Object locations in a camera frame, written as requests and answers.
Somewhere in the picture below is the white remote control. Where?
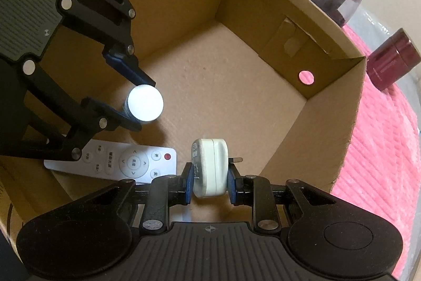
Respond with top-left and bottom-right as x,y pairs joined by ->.
43,140 -> 177,184

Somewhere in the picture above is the beige power plug adapter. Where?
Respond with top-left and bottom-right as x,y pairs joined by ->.
191,138 -> 243,198

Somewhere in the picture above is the small white-lidded jar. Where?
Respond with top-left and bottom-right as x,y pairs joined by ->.
123,84 -> 164,123

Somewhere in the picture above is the brown cardboard box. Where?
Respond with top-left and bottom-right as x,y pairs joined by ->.
1,0 -> 365,244

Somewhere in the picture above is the pink ribbed blanket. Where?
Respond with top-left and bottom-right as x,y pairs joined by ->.
88,0 -> 421,281

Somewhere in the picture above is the dark red canister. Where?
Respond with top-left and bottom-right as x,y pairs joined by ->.
366,28 -> 420,91

